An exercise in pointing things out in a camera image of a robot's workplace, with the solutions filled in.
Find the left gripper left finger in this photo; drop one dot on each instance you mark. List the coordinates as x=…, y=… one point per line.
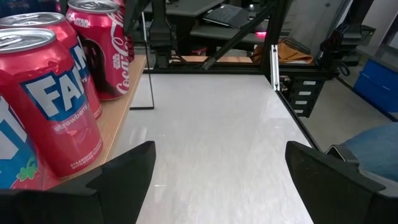
x=124, y=186

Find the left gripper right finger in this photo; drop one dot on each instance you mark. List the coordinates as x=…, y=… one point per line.
x=329, y=193

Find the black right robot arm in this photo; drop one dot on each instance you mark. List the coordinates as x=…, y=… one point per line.
x=160, y=31

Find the person's leg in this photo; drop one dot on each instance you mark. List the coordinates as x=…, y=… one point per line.
x=376, y=149

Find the black drawer cabinet white labels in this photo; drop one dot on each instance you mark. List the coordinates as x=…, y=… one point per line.
x=306, y=96

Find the blue plastic bin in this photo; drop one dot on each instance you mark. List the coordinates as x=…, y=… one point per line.
x=377, y=84

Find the silver aluminium bar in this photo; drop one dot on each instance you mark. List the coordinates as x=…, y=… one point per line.
x=274, y=67

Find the orange cloth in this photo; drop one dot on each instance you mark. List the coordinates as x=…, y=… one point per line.
x=292, y=54

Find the grey desk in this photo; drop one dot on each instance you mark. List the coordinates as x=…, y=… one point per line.
x=199, y=7

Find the black laptop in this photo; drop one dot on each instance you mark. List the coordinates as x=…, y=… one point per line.
x=227, y=14

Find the wooden shelf black metal frame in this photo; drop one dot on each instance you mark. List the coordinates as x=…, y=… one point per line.
x=121, y=102

